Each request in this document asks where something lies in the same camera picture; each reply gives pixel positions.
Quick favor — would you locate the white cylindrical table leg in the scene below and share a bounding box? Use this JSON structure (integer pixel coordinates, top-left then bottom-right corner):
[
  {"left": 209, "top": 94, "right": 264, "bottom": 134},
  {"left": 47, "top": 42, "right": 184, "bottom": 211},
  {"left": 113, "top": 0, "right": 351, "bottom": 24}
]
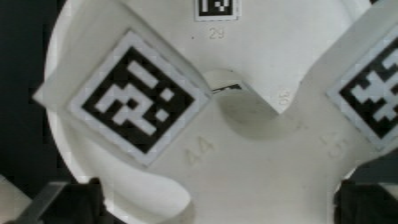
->
[{"left": 205, "top": 69, "right": 278, "bottom": 127}]

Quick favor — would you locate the white cross-shaped table base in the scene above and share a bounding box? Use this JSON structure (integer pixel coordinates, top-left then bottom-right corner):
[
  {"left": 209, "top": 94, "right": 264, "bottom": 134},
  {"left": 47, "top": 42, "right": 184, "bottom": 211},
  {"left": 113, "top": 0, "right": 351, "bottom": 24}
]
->
[{"left": 33, "top": 0, "right": 398, "bottom": 224}]

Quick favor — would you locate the white left fence block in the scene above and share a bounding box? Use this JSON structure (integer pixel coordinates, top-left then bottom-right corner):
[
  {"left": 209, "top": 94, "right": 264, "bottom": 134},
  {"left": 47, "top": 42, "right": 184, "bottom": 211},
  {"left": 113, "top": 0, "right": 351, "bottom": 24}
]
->
[{"left": 0, "top": 175, "right": 33, "bottom": 224}]

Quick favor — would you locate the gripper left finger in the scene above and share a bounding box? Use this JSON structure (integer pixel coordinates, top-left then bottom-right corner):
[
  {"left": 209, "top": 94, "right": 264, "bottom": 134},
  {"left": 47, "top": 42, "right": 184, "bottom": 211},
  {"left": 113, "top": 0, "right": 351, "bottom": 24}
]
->
[{"left": 15, "top": 178, "right": 120, "bottom": 224}]

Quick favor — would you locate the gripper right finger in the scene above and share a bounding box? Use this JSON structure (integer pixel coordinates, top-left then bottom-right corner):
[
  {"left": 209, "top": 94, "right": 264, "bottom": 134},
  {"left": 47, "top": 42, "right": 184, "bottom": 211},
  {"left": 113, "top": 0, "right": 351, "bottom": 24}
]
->
[{"left": 335, "top": 180, "right": 398, "bottom": 224}]

